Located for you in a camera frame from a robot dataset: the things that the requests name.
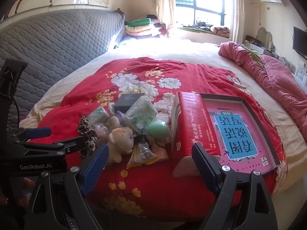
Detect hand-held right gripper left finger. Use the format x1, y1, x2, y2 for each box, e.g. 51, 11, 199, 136
24, 143, 110, 230

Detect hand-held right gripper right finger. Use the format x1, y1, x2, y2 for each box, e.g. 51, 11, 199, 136
191, 143, 280, 230

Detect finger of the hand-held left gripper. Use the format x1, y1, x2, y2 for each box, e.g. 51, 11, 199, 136
8, 127, 52, 145
17, 136, 83, 157

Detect leopard print scrunchie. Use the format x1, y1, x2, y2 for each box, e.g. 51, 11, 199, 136
77, 114, 98, 160

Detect white plush toy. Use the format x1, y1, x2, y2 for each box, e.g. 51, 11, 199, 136
107, 116, 135, 164

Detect small floral tissue pack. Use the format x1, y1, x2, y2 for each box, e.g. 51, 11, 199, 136
87, 106, 110, 125

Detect yellow snack packet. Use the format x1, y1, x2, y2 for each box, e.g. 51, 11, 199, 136
126, 134, 160, 169

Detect pink towel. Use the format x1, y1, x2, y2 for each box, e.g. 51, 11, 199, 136
153, 144, 170, 161

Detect purple bottle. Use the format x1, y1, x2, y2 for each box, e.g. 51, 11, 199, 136
116, 116, 131, 127

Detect white floral cloth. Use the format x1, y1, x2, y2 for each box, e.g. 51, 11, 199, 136
107, 102, 118, 116

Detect green egg-shaped sponge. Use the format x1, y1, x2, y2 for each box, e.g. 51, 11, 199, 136
145, 120, 172, 145

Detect large floral tissue pack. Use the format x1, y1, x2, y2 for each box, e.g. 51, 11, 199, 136
125, 96, 159, 135

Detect grey box tray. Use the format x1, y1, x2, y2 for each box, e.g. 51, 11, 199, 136
192, 91, 281, 176

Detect person's left hand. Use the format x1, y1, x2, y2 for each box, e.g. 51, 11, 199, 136
0, 178, 36, 208

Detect red tissue pack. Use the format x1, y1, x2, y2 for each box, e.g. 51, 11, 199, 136
171, 91, 222, 178

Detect pink and blue book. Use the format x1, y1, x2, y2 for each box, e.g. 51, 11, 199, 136
206, 100, 274, 173

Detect red floral blanket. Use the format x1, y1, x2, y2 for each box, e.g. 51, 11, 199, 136
31, 57, 284, 224

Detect black box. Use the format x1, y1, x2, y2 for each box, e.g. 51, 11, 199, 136
114, 93, 146, 113

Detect grey quilted headboard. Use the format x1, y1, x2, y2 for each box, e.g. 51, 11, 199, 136
0, 10, 125, 131

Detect pink quilt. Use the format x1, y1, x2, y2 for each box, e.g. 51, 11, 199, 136
217, 42, 307, 128

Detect bed with cream sheet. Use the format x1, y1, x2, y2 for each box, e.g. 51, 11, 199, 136
19, 37, 307, 198

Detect green cloth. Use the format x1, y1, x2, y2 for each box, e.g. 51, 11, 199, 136
242, 44, 261, 56

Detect cluttered dressing table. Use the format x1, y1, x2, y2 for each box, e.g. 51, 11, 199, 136
245, 35, 296, 70

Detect white drawer cabinet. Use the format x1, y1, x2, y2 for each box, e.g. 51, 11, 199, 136
294, 60, 307, 90

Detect stack of folded blankets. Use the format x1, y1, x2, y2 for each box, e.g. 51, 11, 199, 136
124, 14, 169, 39

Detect clothes on windowsill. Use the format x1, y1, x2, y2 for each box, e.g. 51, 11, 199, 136
183, 21, 231, 38

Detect dressing mirror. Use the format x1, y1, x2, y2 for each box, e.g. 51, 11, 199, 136
255, 27, 275, 51

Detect black television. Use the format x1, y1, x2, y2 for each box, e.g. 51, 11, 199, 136
293, 26, 307, 59

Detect cream curtain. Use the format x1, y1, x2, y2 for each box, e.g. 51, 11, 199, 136
155, 0, 177, 38
228, 0, 245, 44

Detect window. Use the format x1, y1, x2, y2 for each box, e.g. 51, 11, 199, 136
174, 0, 234, 28

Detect black cable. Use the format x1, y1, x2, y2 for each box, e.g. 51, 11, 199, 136
11, 95, 21, 130

